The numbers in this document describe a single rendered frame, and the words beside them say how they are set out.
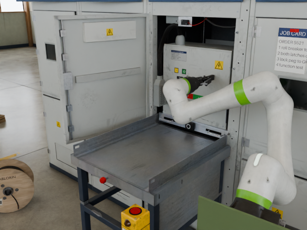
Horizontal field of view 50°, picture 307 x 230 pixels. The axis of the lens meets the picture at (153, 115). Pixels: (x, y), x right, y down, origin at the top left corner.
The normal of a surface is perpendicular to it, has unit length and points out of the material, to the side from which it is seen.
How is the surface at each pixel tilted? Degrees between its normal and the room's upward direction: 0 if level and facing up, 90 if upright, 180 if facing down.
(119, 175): 0
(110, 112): 90
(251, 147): 90
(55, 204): 0
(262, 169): 48
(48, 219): 0
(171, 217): 90
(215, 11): 90
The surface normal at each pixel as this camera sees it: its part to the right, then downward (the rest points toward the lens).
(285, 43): -0.66, 0.25
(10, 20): 0.75, 0.22
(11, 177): 0.34, 0.31
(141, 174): 0.00, -0.95
